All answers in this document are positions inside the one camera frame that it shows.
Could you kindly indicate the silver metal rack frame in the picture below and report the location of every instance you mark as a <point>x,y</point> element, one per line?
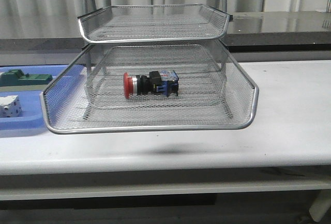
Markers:
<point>199,113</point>

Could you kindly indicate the blue plastic tray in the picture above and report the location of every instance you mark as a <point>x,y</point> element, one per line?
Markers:
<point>31,115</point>

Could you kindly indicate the silver mesh tray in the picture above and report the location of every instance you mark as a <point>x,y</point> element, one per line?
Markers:
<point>76,115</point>
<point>106,91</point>
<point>144,23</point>

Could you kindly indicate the small wire rack on counter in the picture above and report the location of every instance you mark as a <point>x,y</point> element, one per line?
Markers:
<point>328,6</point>

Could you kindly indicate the white electrical component block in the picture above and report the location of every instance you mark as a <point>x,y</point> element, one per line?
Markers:
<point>10,106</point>

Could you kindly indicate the green terminal block component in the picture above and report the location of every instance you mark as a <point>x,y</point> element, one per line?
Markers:
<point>15,80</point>

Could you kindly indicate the grey stone counter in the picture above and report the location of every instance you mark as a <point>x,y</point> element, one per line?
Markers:
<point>248,32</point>

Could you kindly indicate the red emergency stop button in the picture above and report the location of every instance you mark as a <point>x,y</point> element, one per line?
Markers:
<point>162,82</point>

